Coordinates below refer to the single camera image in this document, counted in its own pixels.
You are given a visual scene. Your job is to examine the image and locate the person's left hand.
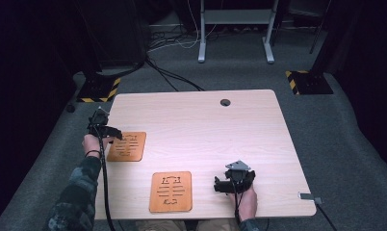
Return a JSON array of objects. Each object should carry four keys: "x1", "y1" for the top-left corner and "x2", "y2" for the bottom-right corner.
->
[{"x1": 82, "y1": 133, "x2": 115, "y2": 158}]

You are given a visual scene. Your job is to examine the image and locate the orange wooden cutout board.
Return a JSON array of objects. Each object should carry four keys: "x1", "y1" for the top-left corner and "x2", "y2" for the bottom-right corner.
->
[
  {"x1": 106, "y1": 131, "x2": 147, "y2": 163},
  {"x1": 148, "y1": 170, "x2": 194, "y2": 214}
]

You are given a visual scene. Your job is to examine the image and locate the black stand post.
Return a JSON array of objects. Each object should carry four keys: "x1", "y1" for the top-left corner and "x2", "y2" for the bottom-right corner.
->
[{"x1": 308, "y1": 0, "x2": 347, "y2": 75}]

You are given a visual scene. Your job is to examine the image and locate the black clamp cable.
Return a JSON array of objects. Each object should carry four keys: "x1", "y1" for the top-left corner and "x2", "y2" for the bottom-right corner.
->
[{"x1": 316, "y1": 202, "x2": 339, "y2": 231}]

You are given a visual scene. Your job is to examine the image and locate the black yellow striped base plate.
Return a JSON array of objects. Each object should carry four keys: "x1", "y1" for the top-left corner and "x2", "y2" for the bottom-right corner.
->
[
  {"x1": 76, "y1": 75, "x2": 122, "y2": 104},
  {"x1": 284, "y1": 69, "x2": 335, "y2": 96}
]

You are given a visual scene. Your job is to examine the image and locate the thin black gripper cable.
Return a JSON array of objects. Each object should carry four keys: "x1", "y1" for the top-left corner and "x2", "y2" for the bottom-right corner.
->
[{"x1": 232, "y1": 178, "x2": 244, "y2": 225}]

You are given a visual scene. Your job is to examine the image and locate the white metal desk frame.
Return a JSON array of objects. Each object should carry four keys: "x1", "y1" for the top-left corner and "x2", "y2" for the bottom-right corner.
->
[{"x1": 196, "y1": 0, "x2": 276, "y2": 64}]

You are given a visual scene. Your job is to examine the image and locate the white floor cables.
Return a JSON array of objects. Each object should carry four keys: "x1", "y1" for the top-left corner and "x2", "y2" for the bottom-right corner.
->
[{"x1": 147, "y1": 0, "x2": 219, "y2": 53}]

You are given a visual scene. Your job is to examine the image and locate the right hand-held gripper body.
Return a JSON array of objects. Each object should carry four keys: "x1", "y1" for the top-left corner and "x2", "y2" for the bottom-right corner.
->
[{"x1": 224, "y1": 160, "x2": 257, "y2": 194}]

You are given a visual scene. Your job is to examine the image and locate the grey table edge clamp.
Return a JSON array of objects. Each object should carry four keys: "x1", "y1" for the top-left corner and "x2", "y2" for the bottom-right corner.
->
[{"x1": 297, "y1": 192, "x2": 324, "y2": 205}]

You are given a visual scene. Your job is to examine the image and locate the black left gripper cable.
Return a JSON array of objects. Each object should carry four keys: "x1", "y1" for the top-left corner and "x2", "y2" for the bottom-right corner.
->
[{"x1": 97, "y1": 134, "x2": 117, "y2": 231}]

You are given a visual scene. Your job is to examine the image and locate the thick black floor cables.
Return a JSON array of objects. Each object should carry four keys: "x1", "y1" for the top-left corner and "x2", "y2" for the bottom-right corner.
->
[{"x1": 144, "y1": 57, "x2": 206, "y2": 92}]

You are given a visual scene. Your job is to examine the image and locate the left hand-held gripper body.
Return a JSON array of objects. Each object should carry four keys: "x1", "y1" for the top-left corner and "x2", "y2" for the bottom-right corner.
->
[{"x1": 87, "y1": 107, "x2": 112, "y2": 138}]

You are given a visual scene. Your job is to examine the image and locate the person's right hand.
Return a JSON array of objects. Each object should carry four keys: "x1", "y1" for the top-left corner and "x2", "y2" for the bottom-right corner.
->
[{"x1": 229, "y1": 183, "x2": 259, "y2": 223}]

